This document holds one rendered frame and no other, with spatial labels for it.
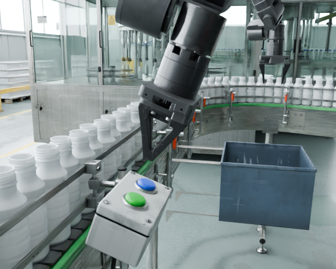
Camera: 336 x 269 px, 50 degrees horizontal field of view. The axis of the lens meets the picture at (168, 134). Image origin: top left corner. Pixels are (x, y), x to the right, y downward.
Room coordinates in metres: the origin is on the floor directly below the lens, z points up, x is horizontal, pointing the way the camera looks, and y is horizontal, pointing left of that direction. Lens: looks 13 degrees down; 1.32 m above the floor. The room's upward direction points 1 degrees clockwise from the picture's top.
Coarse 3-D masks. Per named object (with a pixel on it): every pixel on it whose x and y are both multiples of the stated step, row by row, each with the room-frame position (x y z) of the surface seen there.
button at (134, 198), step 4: (132, 192) 0.48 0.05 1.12; (128, 196) 0.46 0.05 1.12; (132, 196) 0.47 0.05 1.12; (136, 196) 0.47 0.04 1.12; (140, 196) 0.47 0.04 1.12; (128, 200) 0.46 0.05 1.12; (132, 200) 0.46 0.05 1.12; (136, 200) 0.46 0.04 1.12; (140, 200) 0.46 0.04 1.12; (144, 200) 0.47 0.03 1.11; (132, 204) 0.46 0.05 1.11; (136, 204) 0.46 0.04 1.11; (140, 204) 0.46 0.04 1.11; (144, 204) 0.47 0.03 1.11
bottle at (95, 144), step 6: (84, 126) 0.72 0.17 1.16; (90, 126) 0.72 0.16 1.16; (96, 126) 0.74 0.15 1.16; (90, 132) 0.72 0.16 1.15; (96, 132) 0.74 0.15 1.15; (90, 138) 0.72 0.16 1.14; (96, 138) 0.73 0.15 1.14; (90, 144) 0.72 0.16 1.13; (96, 144) 0.73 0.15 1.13; (96, 150) 0.72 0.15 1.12; (102, 150) 0.74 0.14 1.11; (102, 162) 0.74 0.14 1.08; (102, 168) 0.73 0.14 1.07; (102, 174) 0.73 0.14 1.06; (102, 192) 0.73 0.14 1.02
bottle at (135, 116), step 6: (132, 108) 1.01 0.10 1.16; (132, 114) 1.01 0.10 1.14; (138, 114) 1.02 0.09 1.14; (132, 120) 1.01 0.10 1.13; (138, 120) 1.01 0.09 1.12; (138, 126) 1.01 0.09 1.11; (138, 132) 1.01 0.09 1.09; (138, 138) 1.01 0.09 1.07; (138, 144) 1.01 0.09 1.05; (138, 150) 1.01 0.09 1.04; (138, 156) 1.01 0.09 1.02
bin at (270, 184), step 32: (192, 160) 1.26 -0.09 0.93; (224, 160) 1.33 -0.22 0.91; (256, 160) 1.45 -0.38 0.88; (288, 160) 1.43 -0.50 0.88; (192, 192) 1.45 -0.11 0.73; (224, 192) 1.18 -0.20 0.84; (256, 192) 1.16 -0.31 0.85; (288, 192) 1.14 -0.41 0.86; (256, 224) 1.15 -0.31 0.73; (288, 224) 1.13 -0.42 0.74
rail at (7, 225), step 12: (132, 132) 0.91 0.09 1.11; (120, 144) 0.82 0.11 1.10; (96, 156) 0.68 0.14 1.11; (132, 156) 0.91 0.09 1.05; (84, 168) 0.62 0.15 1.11; (72, 180) 0.57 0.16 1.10; (108, 180) 0.74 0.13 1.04; (48, 192) 0.50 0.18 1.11; (36, 204) 0.46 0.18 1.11; (84, 204) 0.61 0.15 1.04; (12, 216) 0.42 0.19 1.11; (24, 216) 0.44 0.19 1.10; (72, 216) 0.57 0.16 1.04; (0, 228) 0.39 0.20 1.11; (60, 228) 0.52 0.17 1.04; (48, 240) 0.49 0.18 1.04; (36, 252) 0.46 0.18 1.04; (24, 264) 0.43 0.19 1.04
